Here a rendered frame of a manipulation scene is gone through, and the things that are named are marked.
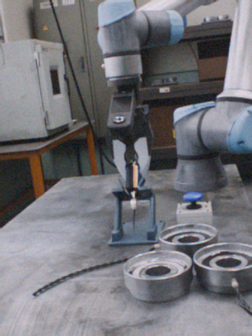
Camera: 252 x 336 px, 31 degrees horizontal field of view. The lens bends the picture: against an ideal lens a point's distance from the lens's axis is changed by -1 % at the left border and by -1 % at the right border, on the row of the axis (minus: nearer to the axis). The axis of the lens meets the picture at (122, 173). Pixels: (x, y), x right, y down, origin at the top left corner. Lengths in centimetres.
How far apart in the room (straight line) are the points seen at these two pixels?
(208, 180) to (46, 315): 67
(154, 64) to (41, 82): 202
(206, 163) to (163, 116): 299
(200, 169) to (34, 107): 187
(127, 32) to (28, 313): 55
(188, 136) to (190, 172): 10
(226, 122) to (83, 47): 357
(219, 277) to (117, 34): 50
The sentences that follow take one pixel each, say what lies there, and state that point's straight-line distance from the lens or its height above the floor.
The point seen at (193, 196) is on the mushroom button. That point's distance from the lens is 92.
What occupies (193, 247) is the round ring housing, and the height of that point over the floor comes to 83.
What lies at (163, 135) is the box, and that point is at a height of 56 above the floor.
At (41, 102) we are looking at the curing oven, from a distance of 293.
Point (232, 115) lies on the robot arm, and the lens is 112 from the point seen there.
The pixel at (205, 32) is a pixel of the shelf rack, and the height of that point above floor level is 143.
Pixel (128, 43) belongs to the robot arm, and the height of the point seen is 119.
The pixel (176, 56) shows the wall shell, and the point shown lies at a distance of 472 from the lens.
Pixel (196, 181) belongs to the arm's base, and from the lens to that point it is 122.
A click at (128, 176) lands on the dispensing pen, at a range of 92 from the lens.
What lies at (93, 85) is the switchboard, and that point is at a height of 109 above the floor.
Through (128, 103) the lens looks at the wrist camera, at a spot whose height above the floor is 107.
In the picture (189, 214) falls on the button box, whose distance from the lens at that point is 91.
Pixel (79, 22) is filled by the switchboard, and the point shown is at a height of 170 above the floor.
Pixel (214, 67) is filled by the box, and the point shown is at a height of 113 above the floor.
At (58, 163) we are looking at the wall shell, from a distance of 503.
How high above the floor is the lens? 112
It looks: 12 degrees down
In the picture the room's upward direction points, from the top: 7 degrees counter-clockwise
